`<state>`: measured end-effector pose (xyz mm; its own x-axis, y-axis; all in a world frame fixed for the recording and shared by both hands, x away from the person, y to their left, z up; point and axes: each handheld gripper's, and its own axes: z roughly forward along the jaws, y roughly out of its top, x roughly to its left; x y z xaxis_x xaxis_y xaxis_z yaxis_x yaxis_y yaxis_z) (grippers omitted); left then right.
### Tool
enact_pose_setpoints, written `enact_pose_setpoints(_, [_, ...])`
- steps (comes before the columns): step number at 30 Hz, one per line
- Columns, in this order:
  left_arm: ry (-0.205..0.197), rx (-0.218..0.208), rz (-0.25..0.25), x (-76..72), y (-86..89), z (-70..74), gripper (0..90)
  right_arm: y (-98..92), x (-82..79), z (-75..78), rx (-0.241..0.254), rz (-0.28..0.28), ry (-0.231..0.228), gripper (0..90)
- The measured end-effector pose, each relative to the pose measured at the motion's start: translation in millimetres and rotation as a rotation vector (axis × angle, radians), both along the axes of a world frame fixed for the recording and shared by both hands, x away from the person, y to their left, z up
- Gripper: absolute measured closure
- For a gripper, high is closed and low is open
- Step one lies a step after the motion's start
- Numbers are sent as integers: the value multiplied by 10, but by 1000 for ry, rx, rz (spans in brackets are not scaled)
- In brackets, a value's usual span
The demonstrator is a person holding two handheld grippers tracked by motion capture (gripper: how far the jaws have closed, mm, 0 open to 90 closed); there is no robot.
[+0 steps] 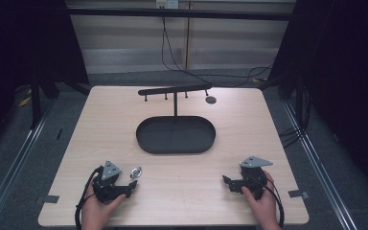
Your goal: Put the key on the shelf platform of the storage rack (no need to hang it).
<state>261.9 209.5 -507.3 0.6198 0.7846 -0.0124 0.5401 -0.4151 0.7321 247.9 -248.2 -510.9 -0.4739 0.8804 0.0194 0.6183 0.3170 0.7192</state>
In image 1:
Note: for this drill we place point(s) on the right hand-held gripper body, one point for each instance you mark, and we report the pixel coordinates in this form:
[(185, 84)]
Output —
[(252, 180)]

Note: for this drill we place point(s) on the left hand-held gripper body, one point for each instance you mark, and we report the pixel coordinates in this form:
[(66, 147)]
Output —
[(106, 188)]

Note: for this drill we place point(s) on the person's left hand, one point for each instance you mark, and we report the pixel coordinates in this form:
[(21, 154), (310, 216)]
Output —
[(97, 212)]

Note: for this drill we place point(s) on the person's right hand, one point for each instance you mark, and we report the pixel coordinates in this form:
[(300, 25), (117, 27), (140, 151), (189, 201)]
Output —
[(263, 209)]

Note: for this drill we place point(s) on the small silver metal object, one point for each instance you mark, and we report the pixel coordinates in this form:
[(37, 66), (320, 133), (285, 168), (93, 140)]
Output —
[(135, 172)]

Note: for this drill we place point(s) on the grey tape piece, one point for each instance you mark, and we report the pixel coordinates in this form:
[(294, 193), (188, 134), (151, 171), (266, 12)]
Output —
[(298, 193), (48, 199)]

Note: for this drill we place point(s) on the black hook stand with tray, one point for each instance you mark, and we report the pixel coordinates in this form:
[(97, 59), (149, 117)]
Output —
[(175, 135)]

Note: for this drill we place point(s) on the yellow floor object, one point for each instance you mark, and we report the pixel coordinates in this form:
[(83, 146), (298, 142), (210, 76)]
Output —
[(24, 100)]

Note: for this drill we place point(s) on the dark curtain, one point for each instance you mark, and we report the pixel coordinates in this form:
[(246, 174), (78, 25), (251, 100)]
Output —
[(22, 57), (341, 80)]

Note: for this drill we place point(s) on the black horizontal bar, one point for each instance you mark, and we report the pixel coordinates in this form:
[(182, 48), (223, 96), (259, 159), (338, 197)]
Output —
[(179, 13)]

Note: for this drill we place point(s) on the metal floor rail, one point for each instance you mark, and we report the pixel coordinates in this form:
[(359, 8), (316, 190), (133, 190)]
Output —
[(12, 159), (319, 166)]

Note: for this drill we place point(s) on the white wall outlet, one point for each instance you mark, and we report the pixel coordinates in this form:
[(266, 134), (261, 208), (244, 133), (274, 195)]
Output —
[(167, 4)]

